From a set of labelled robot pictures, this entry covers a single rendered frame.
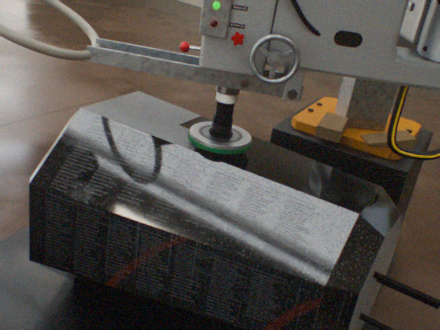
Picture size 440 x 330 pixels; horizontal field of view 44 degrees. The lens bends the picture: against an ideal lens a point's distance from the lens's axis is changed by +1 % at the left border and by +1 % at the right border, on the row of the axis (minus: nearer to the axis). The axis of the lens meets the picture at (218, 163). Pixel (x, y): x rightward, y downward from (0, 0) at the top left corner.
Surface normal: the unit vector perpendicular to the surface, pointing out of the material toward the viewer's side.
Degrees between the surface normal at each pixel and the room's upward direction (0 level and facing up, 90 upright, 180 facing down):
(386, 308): 0
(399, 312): 0
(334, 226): 45
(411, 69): 90
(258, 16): 90
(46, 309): 0
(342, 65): 90
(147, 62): 90
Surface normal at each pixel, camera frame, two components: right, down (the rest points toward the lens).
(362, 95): 0.01, 0.44
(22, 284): 0.15, -0.89
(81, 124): -0.25, -0.41
